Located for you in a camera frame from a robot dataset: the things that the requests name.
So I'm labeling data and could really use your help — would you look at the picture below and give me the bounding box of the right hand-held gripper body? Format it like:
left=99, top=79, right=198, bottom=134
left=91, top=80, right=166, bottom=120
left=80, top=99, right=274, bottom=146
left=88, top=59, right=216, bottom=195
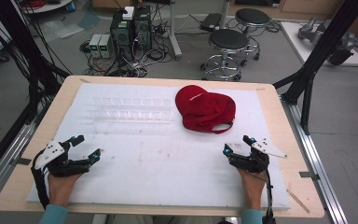
left=228, top=137, right=289, bottom=174

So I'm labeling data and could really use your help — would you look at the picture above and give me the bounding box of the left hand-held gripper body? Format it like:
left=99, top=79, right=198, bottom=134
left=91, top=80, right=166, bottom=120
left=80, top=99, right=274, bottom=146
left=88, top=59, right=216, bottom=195
left=33, top=139, right=91, bottom=178

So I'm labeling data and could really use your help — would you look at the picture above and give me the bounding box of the red baseball cap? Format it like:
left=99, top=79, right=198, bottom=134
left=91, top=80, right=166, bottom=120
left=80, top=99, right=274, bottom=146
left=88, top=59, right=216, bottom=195
left=174, top=84, right=237, bottom=135

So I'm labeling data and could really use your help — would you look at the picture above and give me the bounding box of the clear plastic rack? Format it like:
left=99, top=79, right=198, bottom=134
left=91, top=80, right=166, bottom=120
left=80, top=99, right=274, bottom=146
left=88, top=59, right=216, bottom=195
left=89, top=95, right=173, bottom=124

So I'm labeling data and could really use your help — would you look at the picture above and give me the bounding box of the person's left hand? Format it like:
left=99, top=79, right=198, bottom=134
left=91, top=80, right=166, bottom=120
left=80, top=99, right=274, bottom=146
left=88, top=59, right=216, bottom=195
left=48, top=173, right=84, bottom=208

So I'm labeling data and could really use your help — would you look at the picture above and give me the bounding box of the person's right hand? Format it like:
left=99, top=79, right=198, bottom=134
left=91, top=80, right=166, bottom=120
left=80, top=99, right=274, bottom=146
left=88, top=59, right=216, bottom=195
left=238, top=167, right=267, bottom=211

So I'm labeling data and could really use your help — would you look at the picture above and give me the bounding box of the white foam mat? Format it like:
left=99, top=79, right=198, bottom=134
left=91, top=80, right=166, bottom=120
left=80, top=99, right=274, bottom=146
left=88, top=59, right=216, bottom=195
left=26, top=82, right=292, bottom=211

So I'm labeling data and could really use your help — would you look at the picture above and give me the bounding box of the wooden stick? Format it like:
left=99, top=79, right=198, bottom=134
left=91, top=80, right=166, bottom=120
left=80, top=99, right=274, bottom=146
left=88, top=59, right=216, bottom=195
left=285, top=188, right=311, bottom=215

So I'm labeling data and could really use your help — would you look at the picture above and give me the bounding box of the black round stool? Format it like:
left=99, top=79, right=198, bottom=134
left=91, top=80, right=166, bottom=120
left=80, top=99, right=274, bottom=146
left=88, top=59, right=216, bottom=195
left=200, top=28, right=251, bottom=82
left=234, top=7, right=271, bottom=62

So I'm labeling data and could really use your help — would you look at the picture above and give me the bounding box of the white power supply unit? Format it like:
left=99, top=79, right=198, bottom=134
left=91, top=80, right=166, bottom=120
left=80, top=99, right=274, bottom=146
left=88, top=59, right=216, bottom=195
left=88, top=33, right=103, bottom=60
left=98, top=33, right=114, bottom=60

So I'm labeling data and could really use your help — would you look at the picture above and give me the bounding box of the black computer tower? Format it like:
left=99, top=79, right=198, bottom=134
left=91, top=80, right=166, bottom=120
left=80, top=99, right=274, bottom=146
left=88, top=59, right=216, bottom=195
left=132, top=5, right=154, bottom=52
left=109, top=9, right=135, bottom=62

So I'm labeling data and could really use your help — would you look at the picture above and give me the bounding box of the white floor board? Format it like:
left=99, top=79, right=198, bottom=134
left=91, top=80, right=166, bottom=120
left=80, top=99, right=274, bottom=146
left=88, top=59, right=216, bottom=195
left=280, top=21, right=358, bottom=67

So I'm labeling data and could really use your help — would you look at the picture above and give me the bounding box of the grey robot part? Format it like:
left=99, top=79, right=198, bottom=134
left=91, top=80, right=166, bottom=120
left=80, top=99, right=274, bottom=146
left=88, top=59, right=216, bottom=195
left=297, top=16, right=355, bottom=67

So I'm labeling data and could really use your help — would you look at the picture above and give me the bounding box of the white box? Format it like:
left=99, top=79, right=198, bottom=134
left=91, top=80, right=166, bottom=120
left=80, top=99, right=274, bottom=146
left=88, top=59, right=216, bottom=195
left=122, top=6, right=136, bottom=21

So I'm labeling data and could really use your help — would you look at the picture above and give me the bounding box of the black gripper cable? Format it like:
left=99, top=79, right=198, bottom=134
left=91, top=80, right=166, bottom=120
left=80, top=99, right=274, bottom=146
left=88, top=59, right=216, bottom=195
left=262, top=167, right=277, bottom=224
left=30, top=149, right=51, bottom=210

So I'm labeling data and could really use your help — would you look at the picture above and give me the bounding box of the tangle of floor cables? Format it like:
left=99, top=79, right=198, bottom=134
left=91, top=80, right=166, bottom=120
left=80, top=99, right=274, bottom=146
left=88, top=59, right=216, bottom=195
left=79, top=6, right=181, bottom=78

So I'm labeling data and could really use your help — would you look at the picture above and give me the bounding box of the black metal frame stand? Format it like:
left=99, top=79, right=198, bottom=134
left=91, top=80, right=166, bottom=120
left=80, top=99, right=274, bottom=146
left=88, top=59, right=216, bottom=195
left=0, top=0, right=73, bottom=125
left=272, top=0, right=358, bottom=136

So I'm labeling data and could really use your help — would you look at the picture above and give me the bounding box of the grey table leg post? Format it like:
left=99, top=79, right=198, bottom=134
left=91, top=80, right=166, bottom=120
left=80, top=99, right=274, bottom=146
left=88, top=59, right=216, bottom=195
left=167, top=0, right=184, bottom=61

